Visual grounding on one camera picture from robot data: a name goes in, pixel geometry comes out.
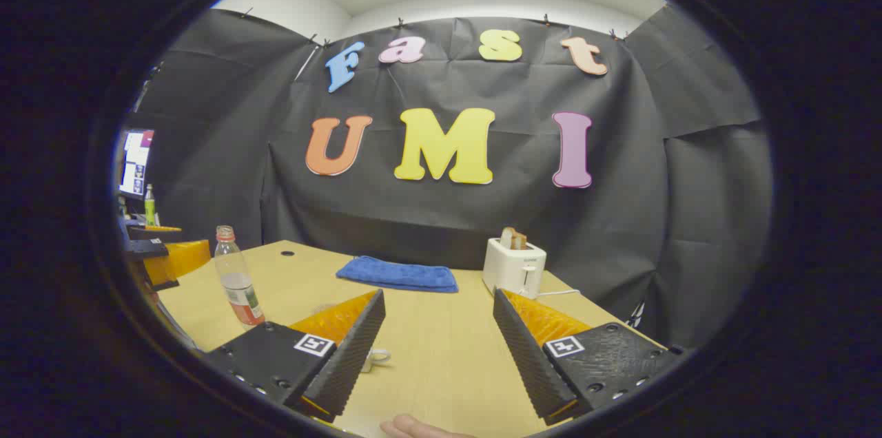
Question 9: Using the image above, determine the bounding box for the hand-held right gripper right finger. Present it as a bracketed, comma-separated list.
[492, 288, 681, 426]

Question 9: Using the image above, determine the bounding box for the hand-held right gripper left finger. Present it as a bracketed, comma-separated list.
[205, 289, 387, 424]

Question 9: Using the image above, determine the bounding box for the white ceramic teacup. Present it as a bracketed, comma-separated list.
[360, 347, 392, 374]

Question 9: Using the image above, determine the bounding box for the clear plastic water bottle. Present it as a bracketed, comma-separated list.
[214, 225, 266, 326]

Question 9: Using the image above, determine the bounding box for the computer monitor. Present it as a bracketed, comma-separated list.
[117, 128, 156, 199]

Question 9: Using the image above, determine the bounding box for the white toaster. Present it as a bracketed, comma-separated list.
[482, 237, 548, 300]

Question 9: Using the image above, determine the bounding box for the blue folded towel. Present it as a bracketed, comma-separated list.
[336, 255, 460, 294]

